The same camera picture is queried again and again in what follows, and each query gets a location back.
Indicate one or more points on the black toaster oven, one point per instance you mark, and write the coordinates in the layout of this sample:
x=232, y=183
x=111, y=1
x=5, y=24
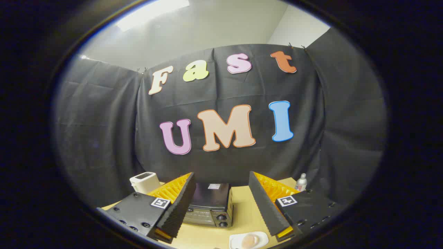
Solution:
x=211, y=197

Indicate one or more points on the sugar-coated cream doughnut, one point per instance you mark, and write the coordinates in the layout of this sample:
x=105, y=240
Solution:
x=250, y=241

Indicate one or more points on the white square plate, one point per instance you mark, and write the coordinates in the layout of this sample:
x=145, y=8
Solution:
x=235, y=242

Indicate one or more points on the white bread toaster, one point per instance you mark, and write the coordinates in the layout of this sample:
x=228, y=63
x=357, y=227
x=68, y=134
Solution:
x=143, y=182

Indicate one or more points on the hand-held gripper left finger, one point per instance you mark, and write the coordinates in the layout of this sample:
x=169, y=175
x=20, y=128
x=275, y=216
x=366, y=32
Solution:
x=180, y=204

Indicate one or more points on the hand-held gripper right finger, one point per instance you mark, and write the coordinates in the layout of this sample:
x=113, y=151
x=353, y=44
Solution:
x=264, y=204

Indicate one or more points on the pink and white bottle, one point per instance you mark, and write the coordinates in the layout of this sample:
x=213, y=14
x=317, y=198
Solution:
x=301, y=183

